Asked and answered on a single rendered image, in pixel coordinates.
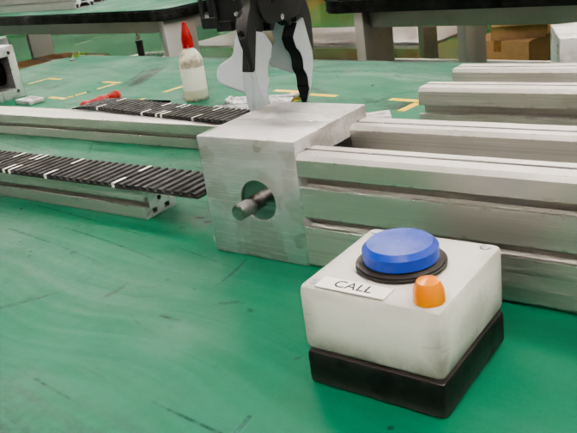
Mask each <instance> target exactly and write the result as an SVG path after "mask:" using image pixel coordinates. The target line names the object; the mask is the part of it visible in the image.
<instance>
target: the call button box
mask: <svg viewBox="0 0 577 433"><path fill-rule="evenodd" d="M380 231H384V230H382V229H373V230H370V231H369V232H368V233H366V234H365V235H364V236H363V237H362V238H361V239H359V240H358V241H357V242H355V243H354V244H353V245H352V246H350V247H349V248H347V249H346V250H345V251H344V252H342V253H341V254H340V255H338V256H337V257H336V258H335V259H334V260H333V261H331V262H330V263H329V264H328V265H326V266H325V267H323V268H322V269H321V270H320V271H318V272H317V273H316V274H314V275H313V276H312V277H310V278H309V279H308V280H307V281H306V282H305V283H303V284H302V286H301V301H302V307H303V314H304V320H305V326H306V333H307V342H308V343H309V345H311V346H312V347H311V348H310V350H309V352H308V356H309V362H310V368H311V374H312V378H313V380H314V381H316V382H319V383H323V384H325V385H328V386H332V387H337V388H340V389H343V390H346V391H349V392H352V393H358V394H360V395H364V396H367V397H370V398H373V399H378V400H381V401H385V402H387V403H391V404H394V405H396V406H402V407H405V408H408V409H411V410H414V411H418V412H422V413H426V414H428V415H432V416H435V417H438V418H447V417H448V416H449V415H450V413H451V412H452V410H453V409H454V407H455V406H456V405H457V404H458V403H459V401H460V400H461V398H462V397H463V396H464V394H465V393H466V391H467V390H468V388H469V387H470V386H471V384H472V382H473V381H474V380H475V379H476V378H477V376H478V375H479V373H480V372H481V371H482V369H483V368H484V366H485V365H486V363H487V362H488V361H489V359H490V358H491V357H492V356H493V354H494V353H495V351H496V350H497V348H498V347H499V346H500V344H501V343H502V341H503V339H504V329H503V313H502V310H500V308H501V305H502V293H501V250H500V248H498V247H497V246H493V245H488V244H480V243H474V242H468V241H456V240H449V239H443V238H437V237H435V238H436V239H437V240H438V242H439V245H440V257H439V259H438V260H437V261H436V262H435V263H434V264H433V265H431V266H430V267H428V268H425V269H423V270H420V271H414V272H409V273H399V274H392V273H384V272H379V271H374V270H372V269H370V268H368V267H366V266H365V265H364V263H363V261H362V254H361V247H362V245H363V243H364V242H365V241H366V240H367V239H369V238H370V237H371V236H372V235H375V234H376V233H379V232H380ZM425 275H433V276H436V277H438V278H439V279H440V280H441V282H442V283H443V285H444V287H445V295H446V301H445V302H444V303H443V304H442V305H440V306H439V307H436V308H421V307H418V306H417V305H416V304H415V303H414V302H413V293H412V289H413V286H414V284H415V282H416V280H417V279H418V278H419V277H421V276H425Z"/></svg>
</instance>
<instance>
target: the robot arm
mask: <svg viewBox="0 0 577 433"><path fill-rule="evenodd" d="M197 1H198V7H199V12H200V17H201V22H202V28H203V29H215V28H216V29H217V32H229V31H234V30H236V31H237V35H236V37H235V39H234V53H233V55H232V57H231V58H229V59H228V60H226V61H225V62H223V63H222V64H220V65H219V67H218V69H217V79H218V81H219V83H220V84H221V85H224V86H226V87H229V88H232V89H235V90H237V91H240V92H242V93H244V94H246V100H247V104H248V107H249V110H250V112H251V111H254V110H256V109H258V108H260V107H263V106H265V105H267V104H270V103H269V97H268V87H269V84H270V79H269V75H268V65H269V64H270V65H271V66H273V67H276V68H278V69H281V70H286V71H288V72H291V73H295V75H296V80H297V88H298V90H299V94H300V96H301V101H302V102H308V100H309V96H310V92H311V87H312V77H313V30H312V21H311V16H310V12H309V8H308V6H307V2H306V0H206V2H207V8H208V13H209V18H205V16H204V11H203V1H202V0H197ZM263 31H271V32H272V34H273V38H274V44H273V45H272V44H271V42H270V41H269V39H268V38H267V36H266V35H265V33H264V32H263Z"/></svg>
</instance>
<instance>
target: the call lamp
mask: <svg viewBox="0 0 577 433"><path fill-rule="evenodd" d="M412 293H413V302H414V303H415V304H416V305H417V306H418V307H421V308H436V307H439V306H440V305H442V304H443V303H444V302H445V301H446V295H445V287H444V285H443V283H442V282H441V280H440V279H439V278H438V277H436V276H433V275H425V276H421V277H419V278H418V279H417V280H416V282H415V284H414V286H413V289H412Z"/></svg>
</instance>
